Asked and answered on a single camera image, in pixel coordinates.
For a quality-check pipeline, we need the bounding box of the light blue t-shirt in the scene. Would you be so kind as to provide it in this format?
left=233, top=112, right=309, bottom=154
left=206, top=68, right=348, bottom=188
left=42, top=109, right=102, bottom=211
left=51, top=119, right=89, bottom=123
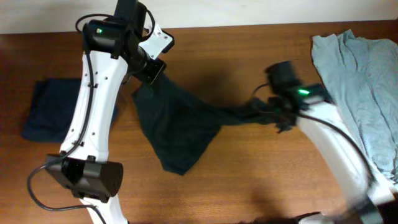
left=312, top=30, right=397, bottom=185

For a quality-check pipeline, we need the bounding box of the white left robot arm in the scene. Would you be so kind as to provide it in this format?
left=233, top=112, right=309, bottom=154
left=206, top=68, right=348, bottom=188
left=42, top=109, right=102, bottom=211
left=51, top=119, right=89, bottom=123
left=42, top=0, right=174, bottom=223

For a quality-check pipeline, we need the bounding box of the folded navy blue garment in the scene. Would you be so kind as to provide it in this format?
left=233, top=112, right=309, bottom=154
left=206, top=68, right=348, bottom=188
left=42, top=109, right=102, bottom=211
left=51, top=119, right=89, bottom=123
left=21, top=77, right=119, bottom=144

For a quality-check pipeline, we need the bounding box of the dark green t-shirt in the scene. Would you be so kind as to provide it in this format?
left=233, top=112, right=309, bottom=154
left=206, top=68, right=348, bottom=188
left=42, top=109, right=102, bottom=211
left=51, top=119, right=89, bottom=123
left=132, top=75, right=293, bottom=175

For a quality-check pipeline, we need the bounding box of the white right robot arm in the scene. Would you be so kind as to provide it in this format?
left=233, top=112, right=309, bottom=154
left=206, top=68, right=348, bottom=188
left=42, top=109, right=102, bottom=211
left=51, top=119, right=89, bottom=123
left=260, top=61, right=397, bottom=224

